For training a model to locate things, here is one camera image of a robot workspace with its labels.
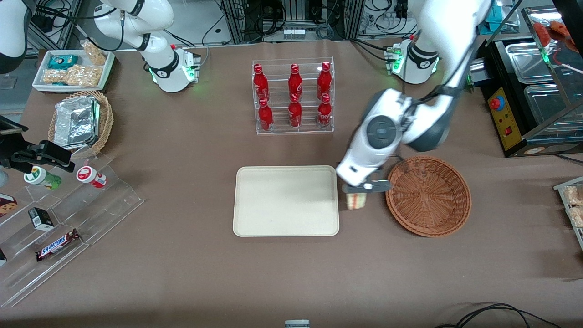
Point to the round brown wicker basket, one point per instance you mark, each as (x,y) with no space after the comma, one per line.
(428,198)

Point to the large clear peanut snack bag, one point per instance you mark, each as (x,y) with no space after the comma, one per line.
(75,76)

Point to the aluminium foil container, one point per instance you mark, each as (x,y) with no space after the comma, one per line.
(75,123)

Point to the small black box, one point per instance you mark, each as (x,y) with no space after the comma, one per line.
(41,218)

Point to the red labelled white cup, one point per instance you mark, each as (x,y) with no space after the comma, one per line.
(90,176)

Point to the brown Snickers bar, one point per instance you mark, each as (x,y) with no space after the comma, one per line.
(57,246)

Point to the small grey box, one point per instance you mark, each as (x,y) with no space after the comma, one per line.
(297,324)

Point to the black food warmer appliance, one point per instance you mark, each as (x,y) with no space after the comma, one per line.
(510,127)

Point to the green labelled white cup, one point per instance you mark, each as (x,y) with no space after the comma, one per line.
(43,177)

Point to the triangular white bread sandwich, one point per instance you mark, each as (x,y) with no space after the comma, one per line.
(356,201)

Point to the oval light wicker basket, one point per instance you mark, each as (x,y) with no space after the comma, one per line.
(105,120)

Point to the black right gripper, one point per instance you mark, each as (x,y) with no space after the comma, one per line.
(28,155)

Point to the teal snack packet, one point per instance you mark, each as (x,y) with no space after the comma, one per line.
(61,61)

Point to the red cola bottle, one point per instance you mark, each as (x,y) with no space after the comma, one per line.
(295,83)
(261,82)
(324,81)
(265,116)
(324,114)
(294,114)

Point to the brown cookie box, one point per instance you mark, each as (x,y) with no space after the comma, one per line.
(7,205)

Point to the clear wrapped rice snack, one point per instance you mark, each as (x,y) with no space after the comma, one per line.
(574,196)
(577,216)

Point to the white rectangular snack tray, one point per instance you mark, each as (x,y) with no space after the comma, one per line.
(107,68)

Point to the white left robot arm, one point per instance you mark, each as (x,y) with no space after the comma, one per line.
(382,132)

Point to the white power strip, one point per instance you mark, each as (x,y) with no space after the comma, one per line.
(294,33)

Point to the clear acrylic stepped shelf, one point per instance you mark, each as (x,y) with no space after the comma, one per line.
(109,205)

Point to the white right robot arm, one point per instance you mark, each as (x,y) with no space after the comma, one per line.
(166,70)

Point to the clear acrylic bottle rack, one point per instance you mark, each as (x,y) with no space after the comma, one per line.
(309,130)

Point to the cream rectangular plastic tray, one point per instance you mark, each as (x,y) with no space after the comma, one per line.
(286,200)

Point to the small clear snack bag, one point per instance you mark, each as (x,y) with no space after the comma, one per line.
(94,53)

